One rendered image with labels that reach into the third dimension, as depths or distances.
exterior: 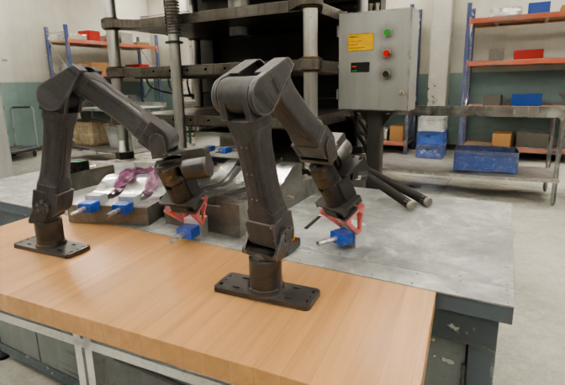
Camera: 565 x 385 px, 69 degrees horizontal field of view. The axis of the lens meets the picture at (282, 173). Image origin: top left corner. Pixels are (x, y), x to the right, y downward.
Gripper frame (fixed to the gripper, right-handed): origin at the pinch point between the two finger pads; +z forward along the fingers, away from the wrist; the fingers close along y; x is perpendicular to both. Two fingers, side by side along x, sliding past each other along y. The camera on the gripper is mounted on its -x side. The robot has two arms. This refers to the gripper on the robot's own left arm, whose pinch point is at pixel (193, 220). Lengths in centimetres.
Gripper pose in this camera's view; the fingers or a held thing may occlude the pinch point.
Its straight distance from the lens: 110.1
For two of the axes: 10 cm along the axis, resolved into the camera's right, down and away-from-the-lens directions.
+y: -9.4, -0.5, 3.4
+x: -2.9, 6.6, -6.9
